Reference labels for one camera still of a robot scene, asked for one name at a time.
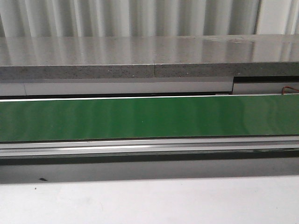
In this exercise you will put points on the green conveyor belt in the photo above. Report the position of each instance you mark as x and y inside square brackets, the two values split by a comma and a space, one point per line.
[160, 117]

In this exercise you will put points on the grey stone counter slab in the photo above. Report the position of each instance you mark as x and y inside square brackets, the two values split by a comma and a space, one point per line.
[28, 58]

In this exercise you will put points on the white curtain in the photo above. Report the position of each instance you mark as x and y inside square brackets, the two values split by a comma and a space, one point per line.
[124, 18]

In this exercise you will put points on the aluminium conveyor frame rail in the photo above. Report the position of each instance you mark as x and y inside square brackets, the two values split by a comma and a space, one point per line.
[148, 145]

